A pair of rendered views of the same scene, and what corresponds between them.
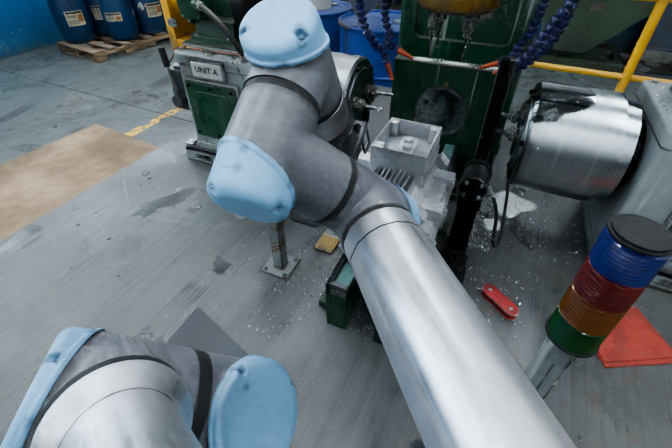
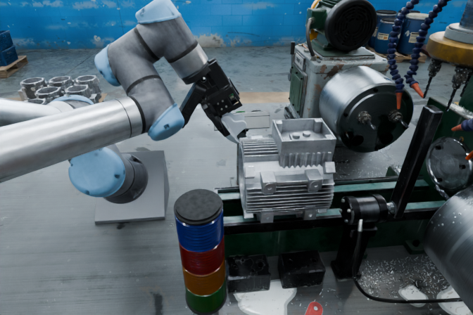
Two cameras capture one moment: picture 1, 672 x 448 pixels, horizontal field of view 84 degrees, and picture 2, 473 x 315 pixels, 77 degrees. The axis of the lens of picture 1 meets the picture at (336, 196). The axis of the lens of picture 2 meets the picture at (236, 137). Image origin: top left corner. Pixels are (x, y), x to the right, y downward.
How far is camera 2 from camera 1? 60 cm
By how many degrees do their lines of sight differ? 49
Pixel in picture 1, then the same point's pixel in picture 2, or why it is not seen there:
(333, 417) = (158, 248)
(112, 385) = (59, 107)
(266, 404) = (97, 168)
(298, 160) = (117, 60)
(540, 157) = (441, 236)
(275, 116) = (122, 40)
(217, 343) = (157, 171)
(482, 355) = (34, 121)
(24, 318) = not seen: hidden behind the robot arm
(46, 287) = not seen: hidden behind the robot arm
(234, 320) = (192, 184)
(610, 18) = not seen: outside the picture
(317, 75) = (151, 32)
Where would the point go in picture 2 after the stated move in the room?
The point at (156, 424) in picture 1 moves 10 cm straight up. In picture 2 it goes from (36, 108) to (17, 60)
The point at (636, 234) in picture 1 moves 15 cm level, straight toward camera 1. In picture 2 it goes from (191, 200) to (92, 176)
